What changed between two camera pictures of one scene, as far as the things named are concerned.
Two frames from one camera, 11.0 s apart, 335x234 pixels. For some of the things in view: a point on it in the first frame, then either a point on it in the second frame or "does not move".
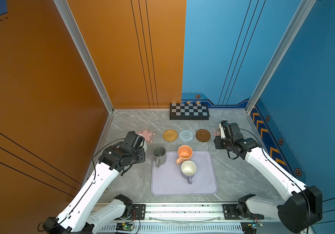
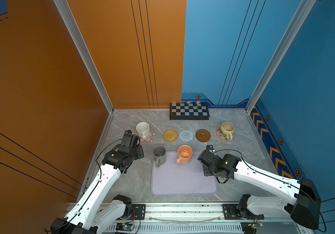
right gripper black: (216, 141) → (205, 172)
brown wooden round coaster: (202, 135) does not move
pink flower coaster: (148, 135) does not move
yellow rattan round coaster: (170, 135) does not move
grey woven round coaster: (186, 135) does not move
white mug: (145, 146) → (143, 129)
